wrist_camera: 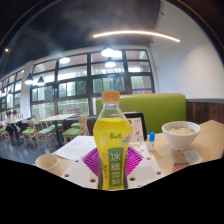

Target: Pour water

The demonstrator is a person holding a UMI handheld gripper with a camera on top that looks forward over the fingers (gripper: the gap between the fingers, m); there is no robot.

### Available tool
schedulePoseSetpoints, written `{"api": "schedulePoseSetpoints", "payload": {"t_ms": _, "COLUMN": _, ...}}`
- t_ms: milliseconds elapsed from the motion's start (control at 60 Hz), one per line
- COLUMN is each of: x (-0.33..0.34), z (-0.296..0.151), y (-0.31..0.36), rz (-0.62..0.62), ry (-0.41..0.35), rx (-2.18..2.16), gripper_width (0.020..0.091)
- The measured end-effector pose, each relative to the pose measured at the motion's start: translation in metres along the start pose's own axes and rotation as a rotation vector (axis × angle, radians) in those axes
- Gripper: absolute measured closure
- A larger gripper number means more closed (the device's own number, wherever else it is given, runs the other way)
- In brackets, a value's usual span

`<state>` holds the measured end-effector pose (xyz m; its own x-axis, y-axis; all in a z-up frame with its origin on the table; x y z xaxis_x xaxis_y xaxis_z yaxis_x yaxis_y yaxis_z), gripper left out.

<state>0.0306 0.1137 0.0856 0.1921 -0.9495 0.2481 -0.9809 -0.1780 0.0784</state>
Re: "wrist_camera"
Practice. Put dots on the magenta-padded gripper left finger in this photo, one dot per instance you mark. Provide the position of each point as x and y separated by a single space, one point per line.
80 173

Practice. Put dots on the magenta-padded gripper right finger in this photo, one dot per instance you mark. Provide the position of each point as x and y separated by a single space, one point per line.
146 171

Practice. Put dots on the yellow drink bottle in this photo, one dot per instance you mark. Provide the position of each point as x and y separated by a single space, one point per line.
112 140

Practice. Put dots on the printed sticker sheet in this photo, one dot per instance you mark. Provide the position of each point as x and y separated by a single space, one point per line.
140 147

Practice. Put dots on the white paper sheet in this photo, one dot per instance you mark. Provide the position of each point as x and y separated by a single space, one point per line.
75 146

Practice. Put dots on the small blue-capped bottle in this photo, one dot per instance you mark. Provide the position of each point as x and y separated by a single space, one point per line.
151 140

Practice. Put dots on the white ribbed mug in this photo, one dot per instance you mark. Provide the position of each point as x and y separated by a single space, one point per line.
46 163

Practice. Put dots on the clear plastic wrapper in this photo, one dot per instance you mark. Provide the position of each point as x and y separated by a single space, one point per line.
188 158

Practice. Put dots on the black tablet with picture screen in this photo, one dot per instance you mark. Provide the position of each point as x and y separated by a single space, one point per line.
138 125

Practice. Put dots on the white bowl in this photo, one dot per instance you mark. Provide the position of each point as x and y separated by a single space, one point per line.
181 135

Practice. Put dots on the wooden chairs with green seats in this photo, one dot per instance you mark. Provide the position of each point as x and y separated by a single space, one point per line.
45 130

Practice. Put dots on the wooden dining table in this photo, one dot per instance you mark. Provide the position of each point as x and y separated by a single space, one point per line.
18 120
58 116

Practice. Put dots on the green booth bench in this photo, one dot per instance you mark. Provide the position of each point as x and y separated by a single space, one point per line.
156 110

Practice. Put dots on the person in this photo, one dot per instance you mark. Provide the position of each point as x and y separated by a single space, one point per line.
9 123

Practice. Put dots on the curved linear ceiling light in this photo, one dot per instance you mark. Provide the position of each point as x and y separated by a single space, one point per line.
136 33

